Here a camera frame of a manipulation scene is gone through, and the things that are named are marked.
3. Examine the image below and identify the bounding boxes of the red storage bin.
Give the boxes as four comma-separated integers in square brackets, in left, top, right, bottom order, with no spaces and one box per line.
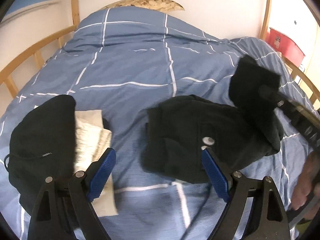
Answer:
[266,28,305,67]

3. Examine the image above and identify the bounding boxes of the black pants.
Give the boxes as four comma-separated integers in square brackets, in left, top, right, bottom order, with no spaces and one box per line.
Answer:
[7,56,284,212]

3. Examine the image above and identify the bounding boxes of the blue checked duvet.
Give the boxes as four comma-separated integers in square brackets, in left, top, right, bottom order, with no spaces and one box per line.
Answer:
[1,7,313,239]

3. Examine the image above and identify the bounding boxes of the wooden bunk bed frame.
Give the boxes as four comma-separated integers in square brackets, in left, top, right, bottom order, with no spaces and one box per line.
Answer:
[1,0,319,111]

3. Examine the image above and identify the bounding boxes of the person's right hand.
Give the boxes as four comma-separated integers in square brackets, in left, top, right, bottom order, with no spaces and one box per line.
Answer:
[291,152,319,210]

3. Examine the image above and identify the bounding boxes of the patterned beige pillow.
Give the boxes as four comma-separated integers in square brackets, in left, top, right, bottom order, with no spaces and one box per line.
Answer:
[101,0,185,13]

